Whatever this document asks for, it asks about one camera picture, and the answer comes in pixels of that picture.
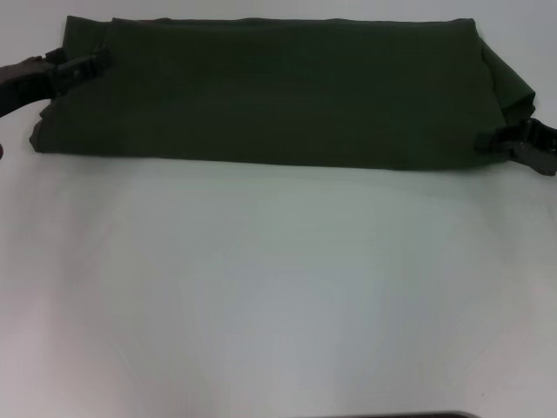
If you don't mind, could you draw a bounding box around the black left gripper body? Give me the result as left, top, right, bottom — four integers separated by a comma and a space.
0, 55, 63, 122

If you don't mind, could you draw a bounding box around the dark green FREE t-shirt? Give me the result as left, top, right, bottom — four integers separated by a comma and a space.
27, 15, 537, 172

